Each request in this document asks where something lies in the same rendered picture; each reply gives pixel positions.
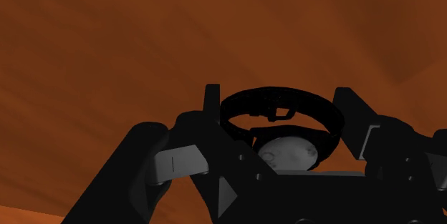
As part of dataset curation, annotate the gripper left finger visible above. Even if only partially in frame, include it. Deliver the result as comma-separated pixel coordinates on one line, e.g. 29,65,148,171
61,83,277,224

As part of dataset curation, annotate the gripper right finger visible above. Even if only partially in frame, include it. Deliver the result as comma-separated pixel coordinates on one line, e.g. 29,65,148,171
331,87,447,224

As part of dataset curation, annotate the black wristwatch with pale face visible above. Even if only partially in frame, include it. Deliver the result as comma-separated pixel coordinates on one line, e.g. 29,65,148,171
218,86,346,172

